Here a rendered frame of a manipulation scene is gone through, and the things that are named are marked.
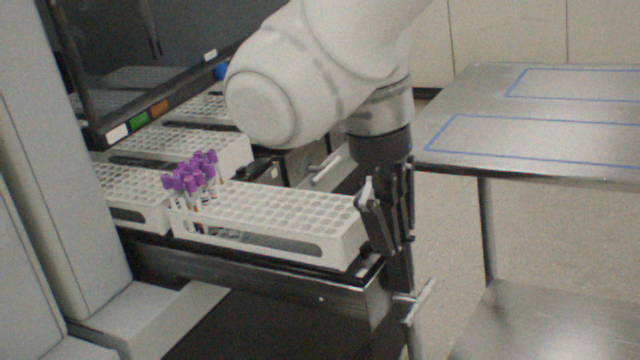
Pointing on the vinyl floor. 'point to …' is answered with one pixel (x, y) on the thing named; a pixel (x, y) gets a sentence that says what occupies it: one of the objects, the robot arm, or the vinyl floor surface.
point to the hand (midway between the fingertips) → (399, 266)
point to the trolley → (496, 116)
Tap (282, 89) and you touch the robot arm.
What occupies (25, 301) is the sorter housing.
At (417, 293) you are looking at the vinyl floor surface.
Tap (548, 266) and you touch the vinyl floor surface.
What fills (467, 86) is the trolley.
